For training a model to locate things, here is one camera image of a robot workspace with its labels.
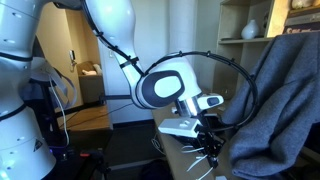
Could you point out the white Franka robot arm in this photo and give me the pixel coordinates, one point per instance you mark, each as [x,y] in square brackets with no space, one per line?
[110,26]

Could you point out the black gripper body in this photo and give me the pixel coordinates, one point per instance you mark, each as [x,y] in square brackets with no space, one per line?
[210,133]

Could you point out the wall intercom phone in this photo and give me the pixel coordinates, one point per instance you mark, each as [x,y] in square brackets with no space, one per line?
[72,58]

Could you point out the white ceramic vase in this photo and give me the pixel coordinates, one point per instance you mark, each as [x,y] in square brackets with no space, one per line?
[250,30]

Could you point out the stack of books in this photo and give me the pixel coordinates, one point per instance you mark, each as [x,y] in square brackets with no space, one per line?
[301,23]

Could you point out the beige armchair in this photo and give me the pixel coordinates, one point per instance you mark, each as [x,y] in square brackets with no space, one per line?
[90,83]

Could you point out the plush toy figure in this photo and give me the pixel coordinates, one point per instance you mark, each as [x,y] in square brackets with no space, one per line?
[300,4]

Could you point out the wooden shelf unit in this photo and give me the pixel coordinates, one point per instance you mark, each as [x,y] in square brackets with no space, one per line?
[230,60]

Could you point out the wooden side table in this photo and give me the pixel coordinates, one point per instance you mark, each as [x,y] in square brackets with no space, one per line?
[90,120]

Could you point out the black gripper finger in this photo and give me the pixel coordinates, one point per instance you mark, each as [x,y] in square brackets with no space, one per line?
[208,156]
[215,160]

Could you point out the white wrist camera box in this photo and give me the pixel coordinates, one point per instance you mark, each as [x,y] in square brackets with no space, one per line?
[178,127]

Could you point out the grey knitted cardigan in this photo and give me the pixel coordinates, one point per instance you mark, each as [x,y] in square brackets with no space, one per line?
[280,110]

